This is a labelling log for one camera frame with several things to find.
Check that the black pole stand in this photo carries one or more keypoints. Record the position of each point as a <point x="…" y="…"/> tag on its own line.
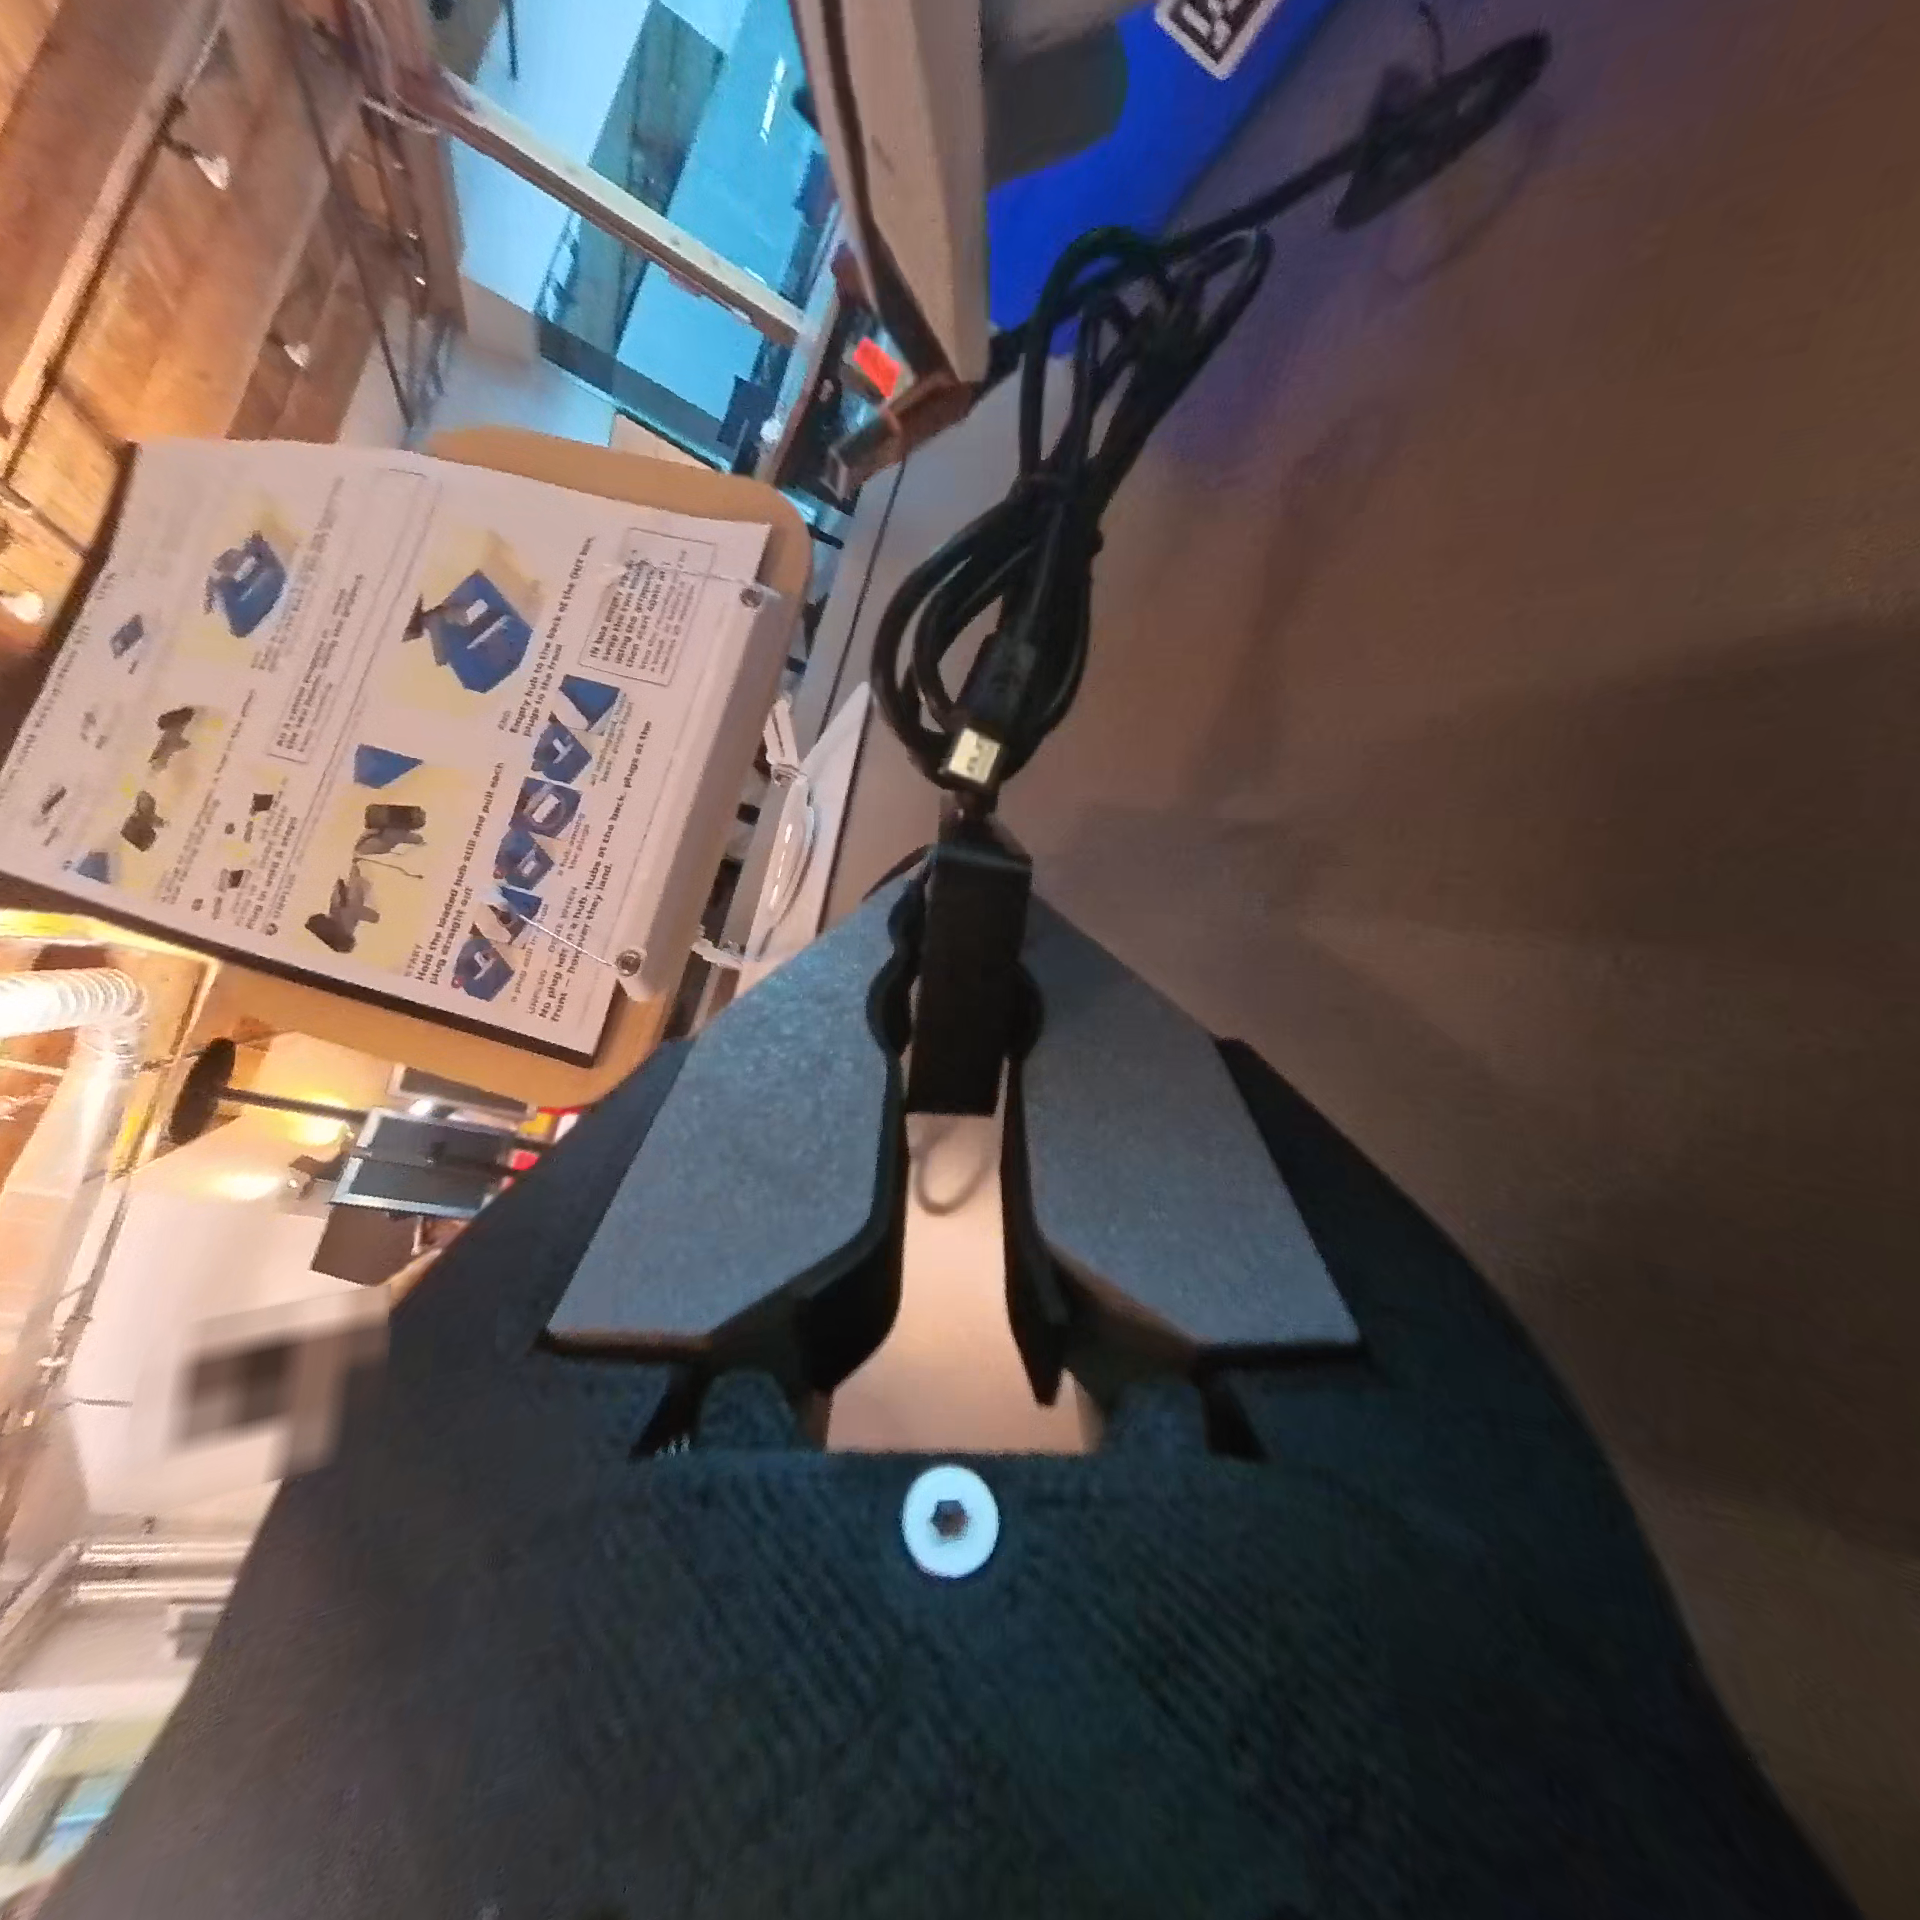
<point x="194" y="1088"/>

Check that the dark grey usb hub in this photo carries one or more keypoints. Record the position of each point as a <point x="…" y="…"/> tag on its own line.
<point x="961" y="974"/>

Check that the blue plastic bin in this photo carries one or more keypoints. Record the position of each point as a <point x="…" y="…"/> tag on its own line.
<point x="1079" y="242"/>

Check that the wooden ceiling beam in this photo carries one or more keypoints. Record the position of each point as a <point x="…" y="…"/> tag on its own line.
<point x="644" y="242"/>

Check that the small red sign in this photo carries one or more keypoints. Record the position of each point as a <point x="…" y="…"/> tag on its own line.
<point x="879" y="367"/>

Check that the silver ventilation duct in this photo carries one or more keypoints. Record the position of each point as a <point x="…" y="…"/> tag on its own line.
<point x="76" y="998"/>

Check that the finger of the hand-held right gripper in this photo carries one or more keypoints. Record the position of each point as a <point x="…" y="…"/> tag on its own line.
<point x="931" y="150"/>
<point x="1050" y="76"/>

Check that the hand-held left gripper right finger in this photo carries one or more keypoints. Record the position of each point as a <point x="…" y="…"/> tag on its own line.
<point x="1201" y="1184"/>

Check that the printed instruction sheet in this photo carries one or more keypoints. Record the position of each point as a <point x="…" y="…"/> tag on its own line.
<point x="376" y="706"/>

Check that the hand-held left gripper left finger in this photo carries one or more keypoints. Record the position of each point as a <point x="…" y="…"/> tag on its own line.
<point x="720" y="1171"/>

